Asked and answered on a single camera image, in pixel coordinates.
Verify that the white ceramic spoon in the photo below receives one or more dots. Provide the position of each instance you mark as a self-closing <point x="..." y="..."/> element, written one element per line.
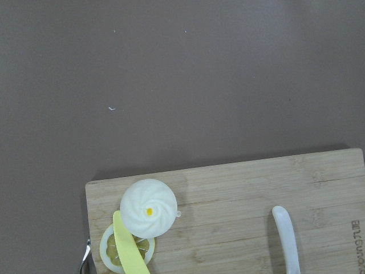
<point x="287" y="237"/>

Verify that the metal cutting board handle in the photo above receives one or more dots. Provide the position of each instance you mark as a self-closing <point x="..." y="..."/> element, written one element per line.
<point x="85" y="256"/>

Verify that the lemon slice under knife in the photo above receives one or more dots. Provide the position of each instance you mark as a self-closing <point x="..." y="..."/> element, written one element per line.
<point x="109" y="254"/>

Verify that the yellow plastic knife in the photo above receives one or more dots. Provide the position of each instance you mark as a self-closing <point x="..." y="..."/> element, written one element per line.
<point x="129" y="255"/>

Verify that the white steamed bun toy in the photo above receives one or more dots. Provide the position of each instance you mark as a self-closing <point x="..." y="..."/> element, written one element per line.
<point x="148" y="208"/>

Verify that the wooden cutting board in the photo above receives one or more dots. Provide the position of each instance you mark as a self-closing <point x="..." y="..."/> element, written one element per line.
<point x="226" y="224"/>

